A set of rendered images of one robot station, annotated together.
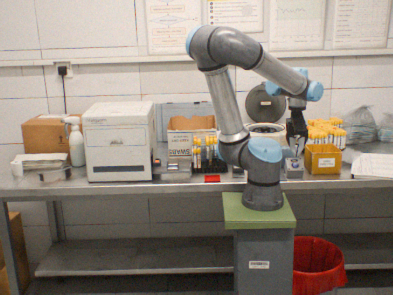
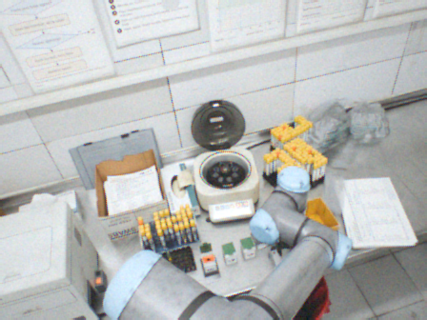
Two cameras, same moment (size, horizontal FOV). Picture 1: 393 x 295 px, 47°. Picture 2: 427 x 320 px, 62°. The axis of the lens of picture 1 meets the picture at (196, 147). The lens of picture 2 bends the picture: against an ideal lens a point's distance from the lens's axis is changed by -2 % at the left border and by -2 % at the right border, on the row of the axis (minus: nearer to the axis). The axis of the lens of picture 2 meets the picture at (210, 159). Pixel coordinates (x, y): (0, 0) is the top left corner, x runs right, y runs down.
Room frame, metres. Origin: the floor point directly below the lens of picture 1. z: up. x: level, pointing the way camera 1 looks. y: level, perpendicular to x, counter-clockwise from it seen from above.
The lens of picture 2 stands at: (1.28, -0.11, 1.99)
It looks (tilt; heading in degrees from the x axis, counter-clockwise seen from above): 44 degrees down; 349
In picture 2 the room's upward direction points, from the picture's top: 8 degrees counter-clockwise
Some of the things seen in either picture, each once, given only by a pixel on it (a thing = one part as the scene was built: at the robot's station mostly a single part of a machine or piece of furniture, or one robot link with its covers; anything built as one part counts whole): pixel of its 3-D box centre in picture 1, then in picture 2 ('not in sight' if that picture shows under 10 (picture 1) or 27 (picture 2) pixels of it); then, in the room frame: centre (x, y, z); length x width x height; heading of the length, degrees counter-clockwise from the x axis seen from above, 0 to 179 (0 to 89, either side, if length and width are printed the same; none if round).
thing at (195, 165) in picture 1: (208, 158); (167, 257); (1.96, -0.05, 0.93); 0.17 x 0.09 x 0.11; 88
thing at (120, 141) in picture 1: (125, 140); (43, 271); (1.97, 0.32, 1.03); 0.31 x 0.27 x 0.30; 89
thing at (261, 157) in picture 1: (262, 158); not in sight; (1.52, -0.23, 1.07); 0.13 x 0.12 x 0.14; 36
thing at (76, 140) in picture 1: (74, 141); not in sight; (2.08, 0.58, 1.00); 0.09 x 0.08 x 0.24; 179
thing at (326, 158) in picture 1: (322, 158); (311, 225); (1.91, -0.56, 0.93); 0.13 x 0.13 x 0.10; 1
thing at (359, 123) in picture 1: (355, 122); (325, 120); (2.35, -0.85, 0.97); 0.26 x 0.17 x 0.19; 107
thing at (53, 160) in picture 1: (39, 161); not in sight; (2.09, 0.76, 0.90); 0.25 x 0.11 x 0.05; 89
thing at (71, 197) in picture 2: not in sight; (47, 208); (2.33, 0.36, 0.94); 0.22 x 0.12 x 0.13; 93
